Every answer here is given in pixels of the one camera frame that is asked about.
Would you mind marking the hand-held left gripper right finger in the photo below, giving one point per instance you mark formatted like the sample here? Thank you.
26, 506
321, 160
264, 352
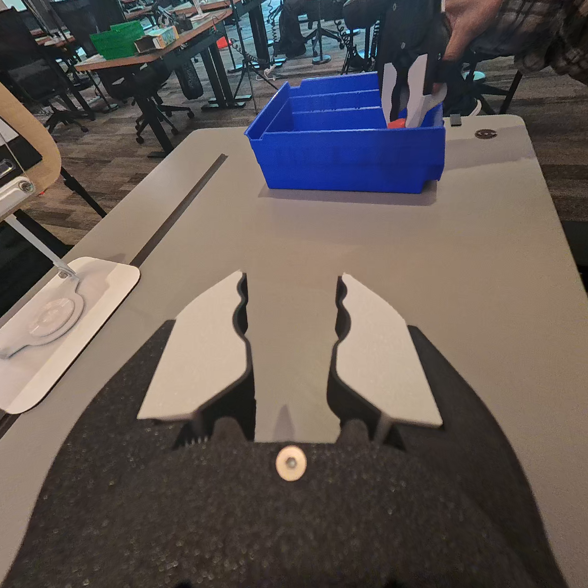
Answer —
386, 367

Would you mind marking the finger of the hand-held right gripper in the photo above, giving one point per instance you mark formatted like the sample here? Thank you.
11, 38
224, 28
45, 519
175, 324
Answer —
388, 92
419, 87

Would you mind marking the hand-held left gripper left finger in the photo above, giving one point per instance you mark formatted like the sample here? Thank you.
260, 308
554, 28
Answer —
202, 363

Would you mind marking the red cube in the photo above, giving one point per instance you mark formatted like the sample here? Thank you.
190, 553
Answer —
397, 124

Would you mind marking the blue plastic bin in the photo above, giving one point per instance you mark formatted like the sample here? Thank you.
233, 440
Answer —
344, 160

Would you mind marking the person's right forearm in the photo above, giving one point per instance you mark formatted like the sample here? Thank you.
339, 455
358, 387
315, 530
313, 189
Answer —
542, 32

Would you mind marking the person's right hand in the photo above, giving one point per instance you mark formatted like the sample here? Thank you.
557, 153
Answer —
468, 23

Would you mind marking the round metal table grommet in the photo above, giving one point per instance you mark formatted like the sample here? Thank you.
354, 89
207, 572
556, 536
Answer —
486, 133

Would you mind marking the white tablet stand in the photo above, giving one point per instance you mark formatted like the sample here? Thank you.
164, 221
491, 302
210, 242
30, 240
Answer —
105, 285

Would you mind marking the orange traffic cone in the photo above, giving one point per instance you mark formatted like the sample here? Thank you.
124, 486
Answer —
223, 42

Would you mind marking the wooden desk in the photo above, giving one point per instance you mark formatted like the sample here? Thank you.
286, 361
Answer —
193, 34

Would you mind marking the small cardboard box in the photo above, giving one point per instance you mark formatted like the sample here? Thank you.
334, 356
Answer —
158, 39

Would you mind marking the green plastic crate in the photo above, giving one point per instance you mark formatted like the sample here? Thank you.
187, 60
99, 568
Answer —
115, 43

